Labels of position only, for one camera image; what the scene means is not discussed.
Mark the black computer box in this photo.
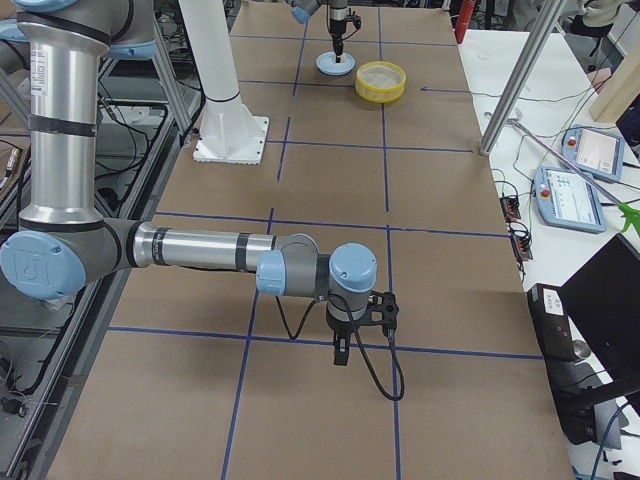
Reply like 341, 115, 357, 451
527, 283, 626, 449

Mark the teach pendant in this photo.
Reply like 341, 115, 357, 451
533, 166, 607, 233
561, 125, 624, 183

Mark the far teach pendant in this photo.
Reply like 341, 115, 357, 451
561, 125, 624, 183

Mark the wooden board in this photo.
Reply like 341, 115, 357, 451
584, 1, 639, 123

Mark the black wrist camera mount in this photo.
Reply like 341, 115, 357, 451
356, 291, 399, 340

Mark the red fire extinguisher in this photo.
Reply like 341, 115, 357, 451
454, 0, 476, 45

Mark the near teach pendant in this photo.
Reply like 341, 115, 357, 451
533, 166, 607, 233

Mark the far orange black adapter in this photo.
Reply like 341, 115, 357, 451
500, 195, 521, 222

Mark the aluminium frame post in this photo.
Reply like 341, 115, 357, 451
479, 0, 564, 156

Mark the light blue plate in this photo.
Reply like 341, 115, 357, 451
316, 51, 356, 77

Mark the green handled reacher stick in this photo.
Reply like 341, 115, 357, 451
506, 118, 640, 234

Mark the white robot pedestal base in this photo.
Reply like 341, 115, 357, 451
179, 0, 269, 165

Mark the yellow rimmed steamer basket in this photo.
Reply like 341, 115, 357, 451
355, 61, 407, 104

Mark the black camera cable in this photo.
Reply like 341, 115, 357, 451
277, 293, 405, 402

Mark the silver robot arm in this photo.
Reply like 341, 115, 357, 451
1, 1, 382, 365
289, 0, 361, 65

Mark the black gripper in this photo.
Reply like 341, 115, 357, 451
327, 315, 353, 366
327, 5, 361, 63

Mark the black monitor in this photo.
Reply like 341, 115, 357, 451
560, 234, 640, 379

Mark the orange black adapter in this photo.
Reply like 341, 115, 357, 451
500, 195, 521, 222
509, 228, 533, 262

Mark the near orange black adapter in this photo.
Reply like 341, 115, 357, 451
509, 228, 533, 262

